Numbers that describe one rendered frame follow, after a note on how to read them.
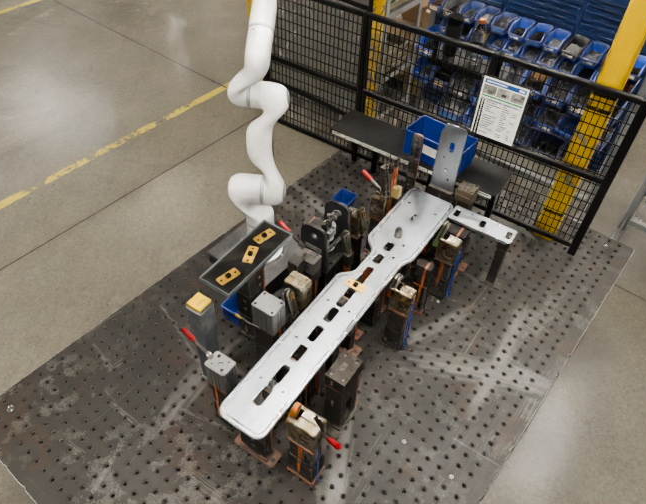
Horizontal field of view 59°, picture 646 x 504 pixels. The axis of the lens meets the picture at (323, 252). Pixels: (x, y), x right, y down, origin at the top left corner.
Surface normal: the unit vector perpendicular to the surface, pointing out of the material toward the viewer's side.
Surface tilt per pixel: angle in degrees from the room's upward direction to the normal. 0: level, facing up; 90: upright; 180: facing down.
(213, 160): 0
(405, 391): 0
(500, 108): 90
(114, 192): 0
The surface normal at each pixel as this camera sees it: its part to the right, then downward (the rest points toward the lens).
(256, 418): 0.03, -0.69
